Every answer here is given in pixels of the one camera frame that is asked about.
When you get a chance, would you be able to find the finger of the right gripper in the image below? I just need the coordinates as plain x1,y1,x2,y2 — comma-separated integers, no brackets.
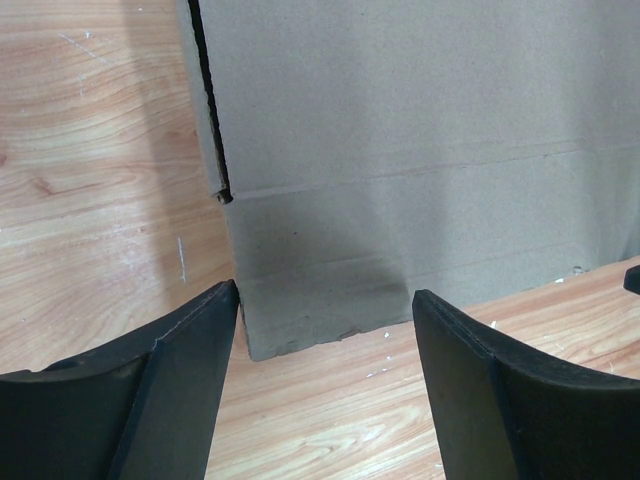
623,265,640,294

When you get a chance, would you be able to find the cardboard box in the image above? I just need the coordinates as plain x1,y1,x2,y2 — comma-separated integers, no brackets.
177,1,639,361

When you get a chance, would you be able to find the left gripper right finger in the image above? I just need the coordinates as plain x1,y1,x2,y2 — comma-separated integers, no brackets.
412,290,639,479

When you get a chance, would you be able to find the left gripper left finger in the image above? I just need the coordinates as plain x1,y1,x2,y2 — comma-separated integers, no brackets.
1,280,238,479

